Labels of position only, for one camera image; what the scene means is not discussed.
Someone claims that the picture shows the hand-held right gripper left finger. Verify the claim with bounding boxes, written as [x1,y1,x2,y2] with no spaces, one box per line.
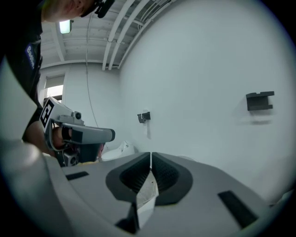
[105,151,151,202]

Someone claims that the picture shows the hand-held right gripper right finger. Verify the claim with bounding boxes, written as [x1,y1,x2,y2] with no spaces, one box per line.
[151,151,193,206]

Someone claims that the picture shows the person's left forearm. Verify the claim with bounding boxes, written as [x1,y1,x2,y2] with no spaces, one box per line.
[24,120,56,157]

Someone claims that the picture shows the dark framed window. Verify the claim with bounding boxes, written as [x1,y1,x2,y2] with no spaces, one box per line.
[43,85,64,104]

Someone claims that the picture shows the white roller blind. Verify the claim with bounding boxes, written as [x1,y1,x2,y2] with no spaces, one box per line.
[45,75,66,89]

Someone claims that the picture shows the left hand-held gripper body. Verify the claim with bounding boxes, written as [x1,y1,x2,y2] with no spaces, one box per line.
[39,96,108,168]

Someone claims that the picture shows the person's black shirt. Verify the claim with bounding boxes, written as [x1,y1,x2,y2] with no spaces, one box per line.
[4,0,45,143]

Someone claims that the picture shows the white wall plate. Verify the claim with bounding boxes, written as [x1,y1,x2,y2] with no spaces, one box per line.
[143,120,153,140]

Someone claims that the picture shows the white ceramic urinal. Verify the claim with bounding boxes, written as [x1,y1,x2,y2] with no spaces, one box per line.
[101,139,136,162]

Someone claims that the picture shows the thin hanging cable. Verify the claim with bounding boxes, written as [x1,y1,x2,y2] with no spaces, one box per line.
[85,11,100,128]

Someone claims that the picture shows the long ceiling light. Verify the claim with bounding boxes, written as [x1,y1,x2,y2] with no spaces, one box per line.
[59,19,71,34]

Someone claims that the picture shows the person's left hand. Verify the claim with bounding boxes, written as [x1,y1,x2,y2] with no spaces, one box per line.
[52,126,70,149]

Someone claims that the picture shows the white ceiling pipe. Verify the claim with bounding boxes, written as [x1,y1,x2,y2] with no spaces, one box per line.
[108,0,149,70]
[101,0,130,71]

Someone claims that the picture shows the black wall bracket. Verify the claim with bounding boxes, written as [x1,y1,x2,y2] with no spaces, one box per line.
[137,111,151,124]
[246,91,275,112]

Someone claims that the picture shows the person's head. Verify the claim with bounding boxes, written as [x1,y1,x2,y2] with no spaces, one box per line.
[41,0,98,23]

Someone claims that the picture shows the black head-worn camera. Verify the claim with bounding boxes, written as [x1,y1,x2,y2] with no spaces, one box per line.
[94,0,116,19]

